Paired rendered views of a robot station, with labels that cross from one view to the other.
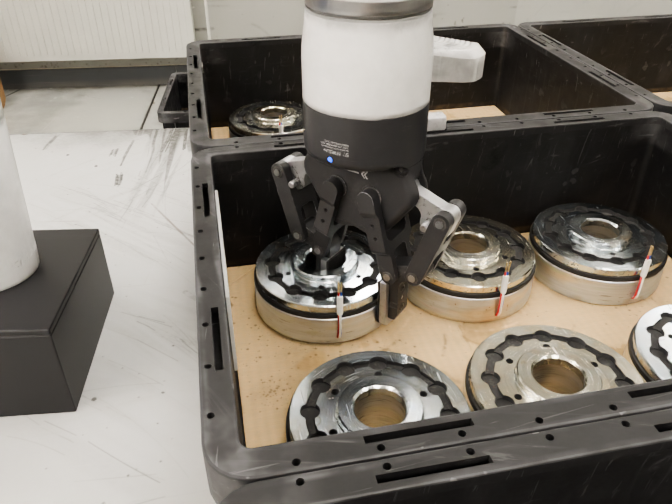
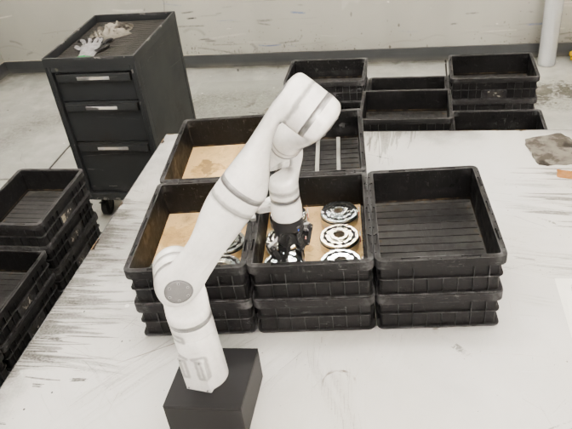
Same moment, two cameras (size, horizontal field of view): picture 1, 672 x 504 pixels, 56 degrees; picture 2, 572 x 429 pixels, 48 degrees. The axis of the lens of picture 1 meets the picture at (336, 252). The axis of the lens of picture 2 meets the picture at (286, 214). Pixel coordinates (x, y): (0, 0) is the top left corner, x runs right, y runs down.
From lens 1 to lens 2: 1.41 m
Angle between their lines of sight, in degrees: 57
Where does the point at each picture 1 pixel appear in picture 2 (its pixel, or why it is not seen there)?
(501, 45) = (163, 192)
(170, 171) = (83, 357)
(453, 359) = (317, 254)
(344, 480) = (376, 248)
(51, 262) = not seen: hidden behind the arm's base
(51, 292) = (233, 351)
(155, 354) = not seen: hidden behind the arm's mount
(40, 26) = not seen: outside the picture
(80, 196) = (88, 395)
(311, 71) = (291, 215)
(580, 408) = (368, 222)
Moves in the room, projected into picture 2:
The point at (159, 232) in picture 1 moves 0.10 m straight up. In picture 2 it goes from (149, 358) to (140, 329)
